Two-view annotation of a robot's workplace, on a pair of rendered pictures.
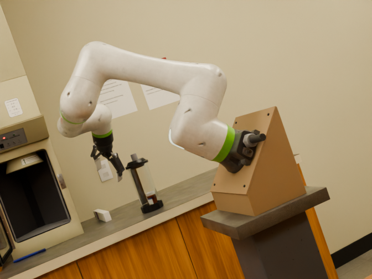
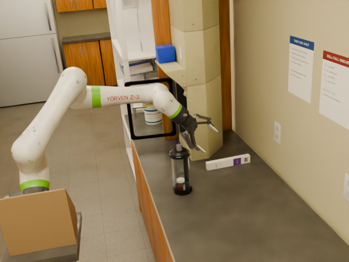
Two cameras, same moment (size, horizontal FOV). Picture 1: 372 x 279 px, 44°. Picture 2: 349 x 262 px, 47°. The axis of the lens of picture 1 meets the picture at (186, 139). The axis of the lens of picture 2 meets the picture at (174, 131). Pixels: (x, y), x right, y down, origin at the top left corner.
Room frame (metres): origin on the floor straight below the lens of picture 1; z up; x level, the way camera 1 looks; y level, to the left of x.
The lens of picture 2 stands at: (2.37, -1.56, 2.05)
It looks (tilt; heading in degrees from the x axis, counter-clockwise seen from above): 23 degrees down; 99
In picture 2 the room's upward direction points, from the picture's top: 5 degrees counter-clockwise
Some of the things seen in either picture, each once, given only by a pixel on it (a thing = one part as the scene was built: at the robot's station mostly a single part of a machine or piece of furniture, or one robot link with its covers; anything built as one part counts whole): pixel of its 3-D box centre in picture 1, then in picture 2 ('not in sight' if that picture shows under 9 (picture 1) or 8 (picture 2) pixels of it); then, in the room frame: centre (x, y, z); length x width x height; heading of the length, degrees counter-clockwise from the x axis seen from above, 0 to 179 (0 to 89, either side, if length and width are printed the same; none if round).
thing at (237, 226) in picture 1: (260, 208); (44, 239); (1.49, -0.15, 0.92); 0.32 x 0.32 x 0.04; 17
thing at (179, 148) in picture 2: (135, 160); (179, 150); (2.09, 0.25, 1.18); 0.09 x 0.09 x 0.07
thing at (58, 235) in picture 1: (20, 167); (200, 90); (2.16, 0.78, 1.33); 0.32 x 0.25 x 0.77; 111
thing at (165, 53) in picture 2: not in sight; (165, 53); (1.96, 0.81, 1.56); 0.10 x 0.10 x 0.09; 21
